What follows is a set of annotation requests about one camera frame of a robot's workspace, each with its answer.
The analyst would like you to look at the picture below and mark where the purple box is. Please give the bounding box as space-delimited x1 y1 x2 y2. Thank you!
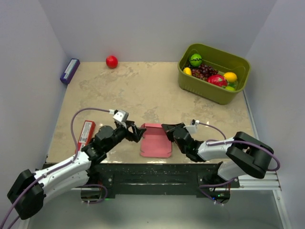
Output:
60 58 80 85

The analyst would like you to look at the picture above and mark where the pink paper box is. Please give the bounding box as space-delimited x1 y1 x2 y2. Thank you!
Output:
141 123 172 158

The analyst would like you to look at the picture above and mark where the red dragon fruit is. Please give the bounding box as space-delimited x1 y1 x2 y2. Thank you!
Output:
207 74 228 88

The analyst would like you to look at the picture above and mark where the yellow orange fruit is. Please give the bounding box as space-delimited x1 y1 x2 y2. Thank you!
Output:
224 72 238 83

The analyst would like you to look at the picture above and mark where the red box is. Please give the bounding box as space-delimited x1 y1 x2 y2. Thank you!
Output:
75 120 96 153

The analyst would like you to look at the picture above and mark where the green plastic basket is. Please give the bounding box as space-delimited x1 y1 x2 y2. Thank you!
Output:
178 43 251 105

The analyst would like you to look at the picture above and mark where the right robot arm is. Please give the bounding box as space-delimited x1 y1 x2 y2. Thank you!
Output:
162 120 278 188

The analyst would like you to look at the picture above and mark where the small yellow lemon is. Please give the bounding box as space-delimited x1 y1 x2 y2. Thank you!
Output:
183 67 192 75

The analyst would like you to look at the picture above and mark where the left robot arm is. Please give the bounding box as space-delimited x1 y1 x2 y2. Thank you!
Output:
7 121 146 220

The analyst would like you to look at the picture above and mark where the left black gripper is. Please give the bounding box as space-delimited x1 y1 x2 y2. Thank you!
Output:
104 121 145 153

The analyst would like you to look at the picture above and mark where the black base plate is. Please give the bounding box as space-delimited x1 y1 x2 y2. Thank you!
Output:
41 162 240 199

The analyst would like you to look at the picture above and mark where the purple grapes bunch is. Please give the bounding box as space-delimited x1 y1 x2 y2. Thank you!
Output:
190 64 219 81

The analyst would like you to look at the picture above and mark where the small green fruit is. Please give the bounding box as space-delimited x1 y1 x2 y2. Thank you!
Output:
225 86 236 91

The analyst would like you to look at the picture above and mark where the red apple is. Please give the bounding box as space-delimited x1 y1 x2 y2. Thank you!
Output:
106 55 118 69

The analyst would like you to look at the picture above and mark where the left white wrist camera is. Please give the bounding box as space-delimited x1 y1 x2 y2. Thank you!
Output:
112 110 129 128

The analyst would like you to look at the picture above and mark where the aluminium frame rail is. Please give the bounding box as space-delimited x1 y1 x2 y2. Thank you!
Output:
18 167 291 229

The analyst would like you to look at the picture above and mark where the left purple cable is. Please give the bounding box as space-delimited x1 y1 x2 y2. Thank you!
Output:
0 107 115 229

